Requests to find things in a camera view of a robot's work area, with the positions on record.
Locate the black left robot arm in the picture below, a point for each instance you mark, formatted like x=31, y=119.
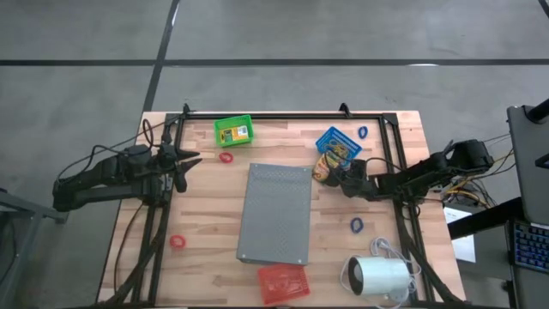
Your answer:
x=107, y=180

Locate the red plastic basket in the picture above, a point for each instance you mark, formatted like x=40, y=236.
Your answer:
x=283, y=283

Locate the blue plastic basket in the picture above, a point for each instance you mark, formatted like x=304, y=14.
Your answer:
x=332, y=136

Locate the frame corner gusset plate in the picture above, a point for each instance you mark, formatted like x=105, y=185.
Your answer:
x=390, y=119
x=171, y=119

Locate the white cylindrical device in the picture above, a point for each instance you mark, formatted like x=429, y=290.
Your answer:
x=381, y=274

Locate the black keyboard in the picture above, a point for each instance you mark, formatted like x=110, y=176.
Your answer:
x=532, y=246

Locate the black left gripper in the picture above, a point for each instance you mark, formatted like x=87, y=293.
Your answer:
x=169, y=161

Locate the black aluminium table frame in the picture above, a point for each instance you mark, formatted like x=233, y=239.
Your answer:
x=279, y=116

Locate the grey metal bracket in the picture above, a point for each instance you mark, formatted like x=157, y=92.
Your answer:
x=168, y=183

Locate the grey metal stand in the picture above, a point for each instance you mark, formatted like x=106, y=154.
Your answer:
x=25, y=210

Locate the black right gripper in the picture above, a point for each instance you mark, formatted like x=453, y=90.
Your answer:
x=360, y=182

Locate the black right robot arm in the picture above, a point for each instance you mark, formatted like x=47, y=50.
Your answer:
x=429, y=171

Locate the white paper sheet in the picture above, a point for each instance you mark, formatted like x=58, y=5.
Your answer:
x=465, y=249

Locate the green plastic basket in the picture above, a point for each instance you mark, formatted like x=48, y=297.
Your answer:
x=218, y=139

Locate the grey perforated metal riser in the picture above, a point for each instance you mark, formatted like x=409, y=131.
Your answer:
x=274, y=214

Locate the yellow green crayon box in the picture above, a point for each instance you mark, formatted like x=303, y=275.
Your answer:
x=319, y=169
x=236, y=134

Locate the black frame clamp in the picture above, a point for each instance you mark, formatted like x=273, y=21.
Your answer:
x=344, y=110
x=186, y=110

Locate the black desk bar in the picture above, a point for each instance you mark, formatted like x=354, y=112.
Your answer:
x=484, y=221

